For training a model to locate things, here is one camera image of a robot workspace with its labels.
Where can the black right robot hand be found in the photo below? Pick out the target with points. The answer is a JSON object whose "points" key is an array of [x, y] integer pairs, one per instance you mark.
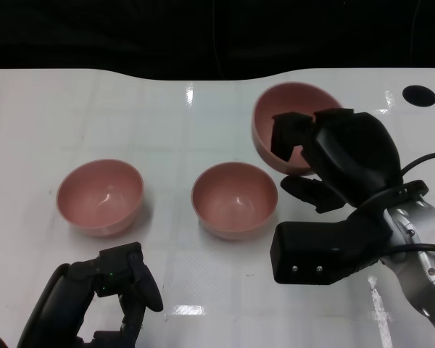
{"points": [[351, 152]]}

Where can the black backdrop cloth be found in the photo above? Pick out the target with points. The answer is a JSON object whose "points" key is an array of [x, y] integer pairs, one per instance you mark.
{"points": [[130, 32]]}

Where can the pink plastic bowl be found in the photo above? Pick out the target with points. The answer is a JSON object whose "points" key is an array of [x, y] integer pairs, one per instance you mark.
{"points": [[233, 203], [286, 103], [98, 199]]}

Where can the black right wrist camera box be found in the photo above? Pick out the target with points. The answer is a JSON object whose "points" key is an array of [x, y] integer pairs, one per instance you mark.
{"points": [[311, 246]]}

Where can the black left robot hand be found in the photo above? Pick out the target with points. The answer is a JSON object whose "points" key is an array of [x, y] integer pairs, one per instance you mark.
{"points": [[61, 304]]}

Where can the black round table grommet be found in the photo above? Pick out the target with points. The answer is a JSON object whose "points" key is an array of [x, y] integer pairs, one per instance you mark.
{"points": [[419, 95]]}

